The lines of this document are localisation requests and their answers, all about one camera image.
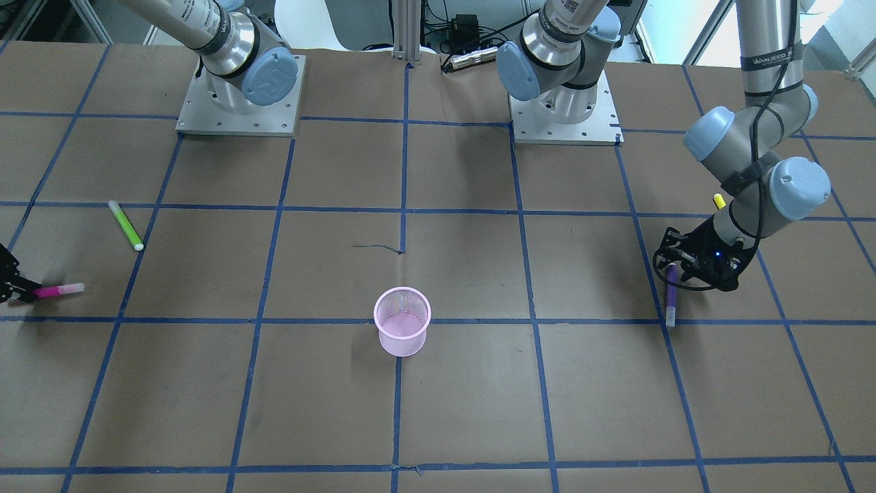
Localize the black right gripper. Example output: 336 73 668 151
1 244 42 303

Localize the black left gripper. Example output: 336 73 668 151
655 218 757 292

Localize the purple pen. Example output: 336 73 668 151
665 262 678 328

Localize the pink pen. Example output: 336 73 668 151
32 283 85 299

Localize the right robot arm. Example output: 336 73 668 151
2 1 306 321

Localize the pink mesh cup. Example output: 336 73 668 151
373 286 432 357

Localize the green pen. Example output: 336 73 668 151
107 200 144 252

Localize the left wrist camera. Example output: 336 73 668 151
694 238 743 277

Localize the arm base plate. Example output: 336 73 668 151
508 71 625 146
175 54 307 138

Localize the aluminium frame post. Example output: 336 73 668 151
390 0 422 66

